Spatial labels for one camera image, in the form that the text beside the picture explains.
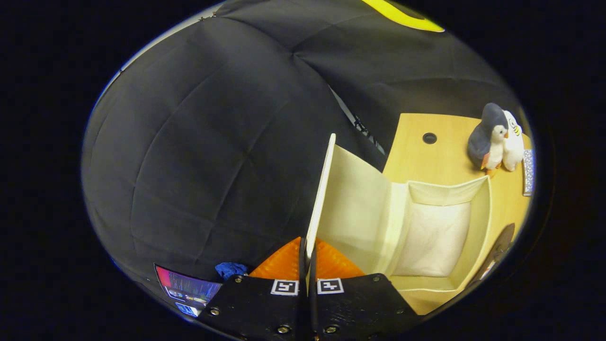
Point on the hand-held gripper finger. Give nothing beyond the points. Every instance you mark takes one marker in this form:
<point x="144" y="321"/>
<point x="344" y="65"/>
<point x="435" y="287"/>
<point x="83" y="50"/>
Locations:
<point x="303" y="312"/>
<point x="313" y="312"/>

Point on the beige fabric storage box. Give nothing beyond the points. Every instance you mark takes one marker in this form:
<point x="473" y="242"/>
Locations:
<point x="426" y="237"/>

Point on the brown fuzzy shoe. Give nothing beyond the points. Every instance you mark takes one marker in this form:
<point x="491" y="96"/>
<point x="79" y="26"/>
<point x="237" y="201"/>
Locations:
<point x="503" y="244"/>

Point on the blue cloth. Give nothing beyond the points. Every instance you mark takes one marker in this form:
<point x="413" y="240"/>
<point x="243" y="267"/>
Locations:
<point x="229" y="270"/>

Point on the colourful computer screen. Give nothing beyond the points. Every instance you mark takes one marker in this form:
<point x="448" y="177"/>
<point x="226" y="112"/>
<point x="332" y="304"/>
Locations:
<point x="184" y="286"/>

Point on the grey penguin plush toy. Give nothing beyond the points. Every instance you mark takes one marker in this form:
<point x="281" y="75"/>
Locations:
<point x="483" y="137"/>

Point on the grey patterned white book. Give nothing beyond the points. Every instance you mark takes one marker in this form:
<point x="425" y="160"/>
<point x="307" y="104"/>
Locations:
<point x="529" y="173"/>

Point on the white duck plush toy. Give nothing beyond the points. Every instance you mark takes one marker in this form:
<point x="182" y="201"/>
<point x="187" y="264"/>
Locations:
<point x="513" y="151"/>

